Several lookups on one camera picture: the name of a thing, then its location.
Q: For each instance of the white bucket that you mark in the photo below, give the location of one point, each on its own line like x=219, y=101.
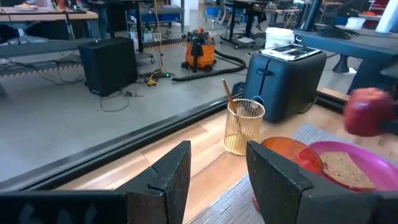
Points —
x=279, y=37

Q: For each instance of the black computer tower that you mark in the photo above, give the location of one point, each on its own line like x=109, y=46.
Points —
x=107, y=65

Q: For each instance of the grey side desk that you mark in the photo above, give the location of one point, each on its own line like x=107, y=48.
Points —
x=357, y=46

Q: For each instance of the black table edge rail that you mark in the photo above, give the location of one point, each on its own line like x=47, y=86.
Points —
x=109, y=149

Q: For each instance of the pink plate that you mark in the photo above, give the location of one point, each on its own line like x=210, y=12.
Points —
x=373, y=165

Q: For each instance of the grey woven placemat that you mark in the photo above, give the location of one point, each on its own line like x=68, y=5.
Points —
x=230, y=205

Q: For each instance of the shiny red foil bag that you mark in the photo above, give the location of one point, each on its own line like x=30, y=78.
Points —
x=289, y=152

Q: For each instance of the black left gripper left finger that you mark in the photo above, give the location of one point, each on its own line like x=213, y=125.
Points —
x=168, y=189

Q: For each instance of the wooden spoon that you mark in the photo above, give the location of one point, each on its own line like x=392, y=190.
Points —
x=228, y=93

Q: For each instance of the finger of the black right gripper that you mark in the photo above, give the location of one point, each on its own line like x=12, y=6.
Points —
x=390, y=128

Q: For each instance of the orange shop vacuum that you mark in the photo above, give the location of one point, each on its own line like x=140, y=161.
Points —
x=199, y=49

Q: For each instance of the brown toast slice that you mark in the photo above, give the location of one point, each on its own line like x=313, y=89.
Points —
x=345, y=171

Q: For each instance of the black toaster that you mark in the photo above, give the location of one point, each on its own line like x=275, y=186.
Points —
x=286, y=84

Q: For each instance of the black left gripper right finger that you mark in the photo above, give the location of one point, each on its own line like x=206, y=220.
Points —
x=280, y=193

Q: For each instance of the red apple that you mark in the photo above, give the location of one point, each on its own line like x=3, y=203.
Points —
x=365, y=112

